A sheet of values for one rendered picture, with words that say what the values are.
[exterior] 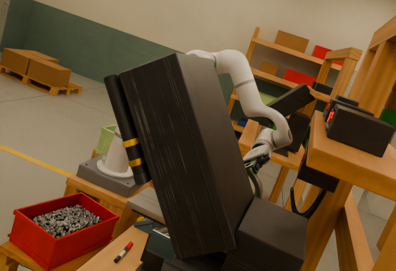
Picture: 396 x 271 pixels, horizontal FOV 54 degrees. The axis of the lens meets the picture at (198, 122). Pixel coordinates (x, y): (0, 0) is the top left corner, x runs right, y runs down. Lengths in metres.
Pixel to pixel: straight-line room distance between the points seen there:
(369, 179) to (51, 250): 1.00
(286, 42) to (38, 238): 6.84
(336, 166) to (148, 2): 8.20
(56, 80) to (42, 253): 5.55
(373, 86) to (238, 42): 7.01
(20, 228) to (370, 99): 1.26
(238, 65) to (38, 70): 5.63
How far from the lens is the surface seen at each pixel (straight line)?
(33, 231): 1.44
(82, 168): 1.97
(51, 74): 6.89
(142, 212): 1.22
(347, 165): 0.77
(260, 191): 1.45
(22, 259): 1.49
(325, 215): 1.51
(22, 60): 7.23
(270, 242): 1.05
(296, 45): 7.79
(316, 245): 1.55
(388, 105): 1.08
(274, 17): 8.36
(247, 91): 1.62
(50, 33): 9.72
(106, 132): 2.46
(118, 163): 1.94
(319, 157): 0.77
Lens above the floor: 1.66
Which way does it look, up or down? 12 degrees down
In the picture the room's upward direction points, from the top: 19 degrees clockwise
